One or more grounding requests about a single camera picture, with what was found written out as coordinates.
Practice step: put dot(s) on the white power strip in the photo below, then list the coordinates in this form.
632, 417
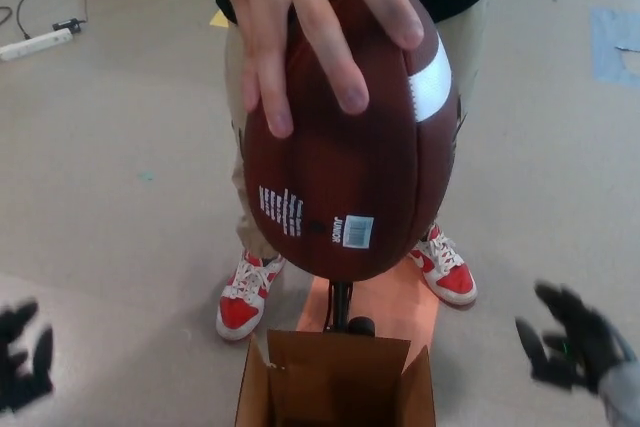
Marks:
35, 43

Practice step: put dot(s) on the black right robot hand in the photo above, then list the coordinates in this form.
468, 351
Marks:
575, 342

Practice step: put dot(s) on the person's bare hand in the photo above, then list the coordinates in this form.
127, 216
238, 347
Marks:
295, 22

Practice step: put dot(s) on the black robot stand pole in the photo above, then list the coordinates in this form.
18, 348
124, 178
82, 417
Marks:
345, 312

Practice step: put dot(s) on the red and white sneaker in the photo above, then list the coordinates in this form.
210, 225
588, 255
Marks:
245, 297
442, 267

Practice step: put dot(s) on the blue tape patch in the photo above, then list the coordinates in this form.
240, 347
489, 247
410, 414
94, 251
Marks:
614, 47

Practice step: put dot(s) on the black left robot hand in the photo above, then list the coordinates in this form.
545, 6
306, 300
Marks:
25, 357

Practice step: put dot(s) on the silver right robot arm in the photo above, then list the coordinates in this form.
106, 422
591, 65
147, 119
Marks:
620, 392

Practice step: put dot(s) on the brown cardboard box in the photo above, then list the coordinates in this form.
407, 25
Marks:
335, 382

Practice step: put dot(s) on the black power adapter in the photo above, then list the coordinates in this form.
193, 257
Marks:
69, 25

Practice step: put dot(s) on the brown leather football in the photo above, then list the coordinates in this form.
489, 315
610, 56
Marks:
345, 187

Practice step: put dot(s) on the yellow paper scrap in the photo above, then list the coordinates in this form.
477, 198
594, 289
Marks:
219, 18

